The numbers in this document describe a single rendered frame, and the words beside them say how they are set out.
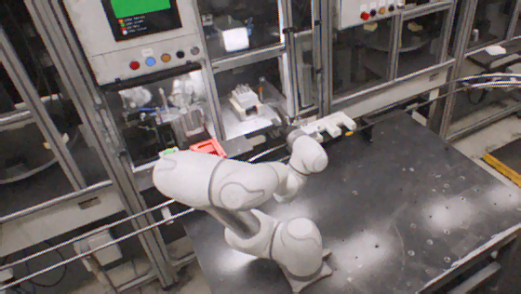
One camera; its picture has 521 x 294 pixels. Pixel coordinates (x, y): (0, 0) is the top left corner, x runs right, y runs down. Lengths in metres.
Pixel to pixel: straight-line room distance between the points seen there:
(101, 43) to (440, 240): 1.60
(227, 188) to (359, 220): 1.03
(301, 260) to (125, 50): 1.05
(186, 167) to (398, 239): 1.10
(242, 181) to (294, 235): 0.58
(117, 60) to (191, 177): 0.79
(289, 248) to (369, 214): 0.54
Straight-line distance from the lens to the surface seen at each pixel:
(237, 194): 1.00
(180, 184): 1.10
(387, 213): 1.97
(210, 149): 1.97
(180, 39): 1.76
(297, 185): 1.56
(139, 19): 1.68
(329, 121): 2.17
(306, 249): 1.55
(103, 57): 1.74
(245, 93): 2.19
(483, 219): 2.05
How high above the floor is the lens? 2.15
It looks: 38 degrees down
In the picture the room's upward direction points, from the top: 1 degrees counter-clockwise
